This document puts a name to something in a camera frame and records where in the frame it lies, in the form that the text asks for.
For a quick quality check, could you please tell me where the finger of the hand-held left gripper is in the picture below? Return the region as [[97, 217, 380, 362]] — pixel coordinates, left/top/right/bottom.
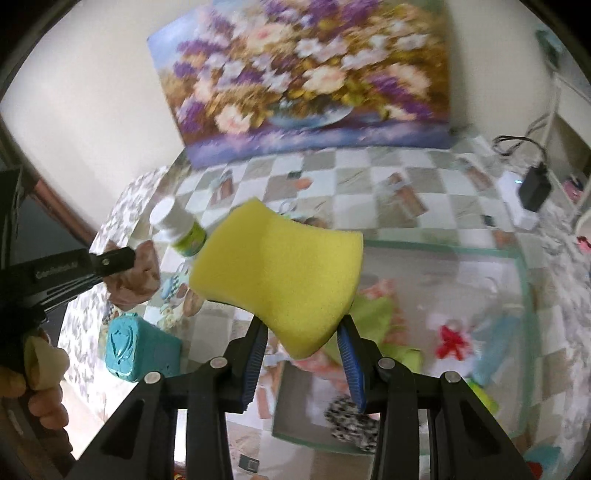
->
[[88, 246, 137, 282]]

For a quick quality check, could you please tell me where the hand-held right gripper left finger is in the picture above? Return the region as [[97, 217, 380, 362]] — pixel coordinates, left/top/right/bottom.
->
[[78, 318, 269, 480]]

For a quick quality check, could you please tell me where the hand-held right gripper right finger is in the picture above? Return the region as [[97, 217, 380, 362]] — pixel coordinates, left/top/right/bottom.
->
[[336, 315, 520, 480]]

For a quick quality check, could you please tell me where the pink floral cloth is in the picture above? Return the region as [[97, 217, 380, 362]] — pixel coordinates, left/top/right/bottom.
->
[[105, 240, 161, 311]]

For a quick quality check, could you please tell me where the leopard print cloth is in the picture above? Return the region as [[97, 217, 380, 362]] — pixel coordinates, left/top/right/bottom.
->
[[323, 397, 382, 455]]

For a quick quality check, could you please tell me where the yellow-green cloth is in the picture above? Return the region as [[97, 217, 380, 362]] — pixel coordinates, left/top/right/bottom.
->
[[323, 298, 426, 370]]

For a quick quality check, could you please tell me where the pink white zigzag fuzzy cloth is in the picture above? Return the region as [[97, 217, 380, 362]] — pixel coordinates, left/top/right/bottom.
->
[[360, 278, 400, 305]]

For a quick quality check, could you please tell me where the yellow sponge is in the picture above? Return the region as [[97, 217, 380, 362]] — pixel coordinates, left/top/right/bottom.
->
[[190, 198, 365, 361]]

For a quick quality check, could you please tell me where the translucent green storage box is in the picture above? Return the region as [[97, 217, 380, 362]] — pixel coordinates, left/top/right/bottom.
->
[[271, 240, 539, 455]]

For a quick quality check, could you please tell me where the light blue cloth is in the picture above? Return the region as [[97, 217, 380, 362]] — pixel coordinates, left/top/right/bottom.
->
[[473, 314, 525, 388]]

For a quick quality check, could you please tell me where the person's left hand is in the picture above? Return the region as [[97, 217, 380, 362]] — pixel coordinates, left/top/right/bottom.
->
[[0, 335, 70, 455]]

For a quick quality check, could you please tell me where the white lidded plastic bottle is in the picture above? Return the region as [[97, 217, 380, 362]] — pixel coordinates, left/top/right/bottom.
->
[[150, 198, 207, 258]]

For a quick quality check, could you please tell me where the teal embossed plastic case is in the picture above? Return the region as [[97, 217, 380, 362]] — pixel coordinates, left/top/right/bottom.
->
[[105, 315, 183, 383]]

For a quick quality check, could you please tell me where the teal cloth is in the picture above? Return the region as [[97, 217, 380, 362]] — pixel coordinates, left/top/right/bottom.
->
[[524, 445, 561, 478]]

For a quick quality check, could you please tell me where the black charger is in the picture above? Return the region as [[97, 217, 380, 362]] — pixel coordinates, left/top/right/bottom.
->
[[517, 166, 553, 213]]

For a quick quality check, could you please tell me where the floral painting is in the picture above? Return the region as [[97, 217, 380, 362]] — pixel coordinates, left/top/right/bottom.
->
[[147, 0, 455, 168]]

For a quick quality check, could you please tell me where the white shelf unit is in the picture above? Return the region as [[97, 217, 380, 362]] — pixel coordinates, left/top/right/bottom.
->
[[538, 28, 591, 222]]

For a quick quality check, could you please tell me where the black cable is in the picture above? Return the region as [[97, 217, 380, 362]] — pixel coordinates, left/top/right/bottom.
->
[[493, 135, 550, 169]]

